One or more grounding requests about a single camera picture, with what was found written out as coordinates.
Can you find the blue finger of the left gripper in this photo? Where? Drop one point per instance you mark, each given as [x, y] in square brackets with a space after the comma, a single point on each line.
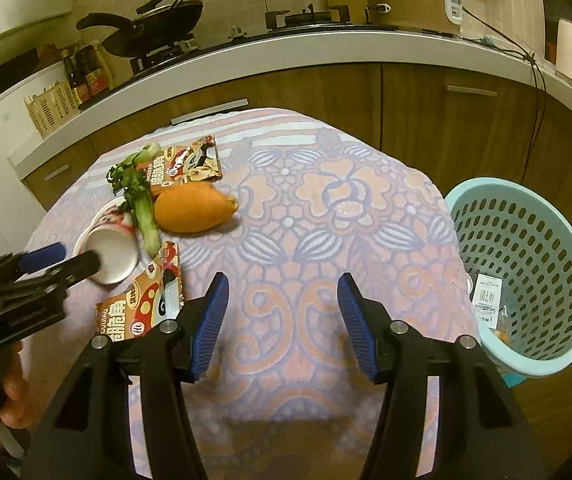
[41, 258]
[70, 272]

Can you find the light blue plastic basket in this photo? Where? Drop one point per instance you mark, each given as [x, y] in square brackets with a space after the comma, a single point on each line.
[509, 232]

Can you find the orange pomelo peel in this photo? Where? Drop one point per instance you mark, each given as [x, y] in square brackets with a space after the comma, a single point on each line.
[193, 207]

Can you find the beige utensil basket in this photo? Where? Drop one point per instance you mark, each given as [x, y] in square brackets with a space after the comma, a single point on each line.
[53, 108]

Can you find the dark sauce bottles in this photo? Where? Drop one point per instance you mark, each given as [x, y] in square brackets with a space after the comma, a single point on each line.
[87, 74]

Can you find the wooden base cabinets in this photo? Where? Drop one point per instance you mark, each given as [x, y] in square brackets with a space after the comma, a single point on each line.
[451, 125]

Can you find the pink floral tablecloth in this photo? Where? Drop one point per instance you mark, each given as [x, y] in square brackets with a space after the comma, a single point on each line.
[283, 397]

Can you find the green vegetable stalk pale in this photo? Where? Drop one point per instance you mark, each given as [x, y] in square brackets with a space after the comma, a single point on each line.
[144, 155]

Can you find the orange snack bag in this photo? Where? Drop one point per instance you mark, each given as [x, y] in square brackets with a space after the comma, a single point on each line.
[156, 295]
[178, 164]

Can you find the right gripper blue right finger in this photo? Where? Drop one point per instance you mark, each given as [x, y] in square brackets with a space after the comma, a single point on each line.
[353, 310]

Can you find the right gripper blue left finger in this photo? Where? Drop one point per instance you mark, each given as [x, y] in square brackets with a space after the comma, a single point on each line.
[211, 309]

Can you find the orange snack bag back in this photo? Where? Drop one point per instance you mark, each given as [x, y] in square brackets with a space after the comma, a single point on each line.
[178, 164]

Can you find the orange snack bag front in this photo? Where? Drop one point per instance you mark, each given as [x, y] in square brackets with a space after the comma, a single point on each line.
[156, 295]

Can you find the black wok with lid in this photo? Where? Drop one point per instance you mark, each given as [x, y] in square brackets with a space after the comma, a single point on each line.
[154, 27]

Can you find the red white paper cup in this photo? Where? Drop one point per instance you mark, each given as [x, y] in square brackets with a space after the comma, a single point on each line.
[111, 234]

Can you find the green vegetable stalk leafy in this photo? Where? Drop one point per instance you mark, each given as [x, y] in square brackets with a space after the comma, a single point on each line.
[125, 177]

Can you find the small white carton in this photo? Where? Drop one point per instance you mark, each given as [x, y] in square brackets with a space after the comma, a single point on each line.
[487, 299]

